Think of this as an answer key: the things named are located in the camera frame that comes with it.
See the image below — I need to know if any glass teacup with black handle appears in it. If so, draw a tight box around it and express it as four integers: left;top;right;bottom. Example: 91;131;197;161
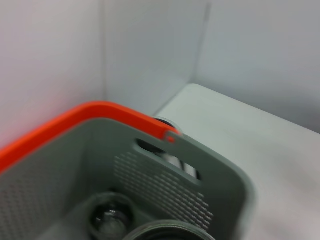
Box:
83;192;141;240

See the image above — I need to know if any grey-green perforated storage bin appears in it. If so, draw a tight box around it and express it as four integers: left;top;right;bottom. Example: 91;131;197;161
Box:
0;117;258;240

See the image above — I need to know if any orange bin handle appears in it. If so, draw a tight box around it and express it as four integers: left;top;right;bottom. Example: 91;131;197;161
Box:
0;100;182;173

